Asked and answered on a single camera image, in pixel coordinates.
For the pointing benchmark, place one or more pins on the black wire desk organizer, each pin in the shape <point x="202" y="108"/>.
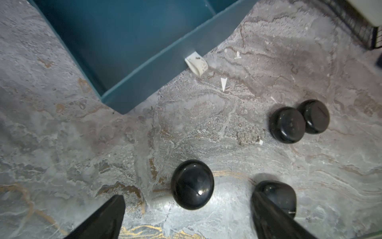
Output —
<point x="366" y="34"/>

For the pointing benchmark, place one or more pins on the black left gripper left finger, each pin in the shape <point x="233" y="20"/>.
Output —
<point x="104" y="223"/>

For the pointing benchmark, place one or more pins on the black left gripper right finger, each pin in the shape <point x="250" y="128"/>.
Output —
<point x="273" y="223"/>

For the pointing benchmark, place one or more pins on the teal drawer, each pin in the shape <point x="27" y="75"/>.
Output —
<point x="127" y="50"/>

